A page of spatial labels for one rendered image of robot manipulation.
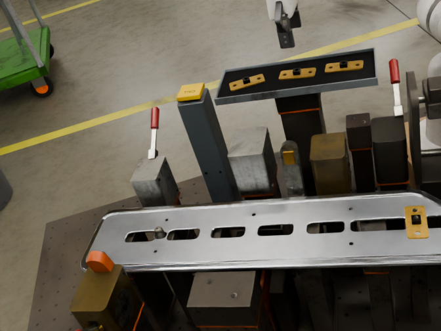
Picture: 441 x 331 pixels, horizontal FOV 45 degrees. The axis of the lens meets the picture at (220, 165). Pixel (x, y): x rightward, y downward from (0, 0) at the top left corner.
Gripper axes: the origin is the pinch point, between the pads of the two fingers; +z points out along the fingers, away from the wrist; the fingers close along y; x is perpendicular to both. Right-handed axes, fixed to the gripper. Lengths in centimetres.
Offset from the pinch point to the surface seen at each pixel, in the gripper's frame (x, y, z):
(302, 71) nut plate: 0.9, -0.6, 10.3
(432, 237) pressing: 27, 35, 26
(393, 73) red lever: 20.8, 0.0, 12.6
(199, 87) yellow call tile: -24.5, 1.7, 10.5
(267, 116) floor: -63, -154, 127
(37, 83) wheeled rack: -261, -202, 112
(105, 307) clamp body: -28, 59, 20
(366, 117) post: 15.2, 10.2, 16.6
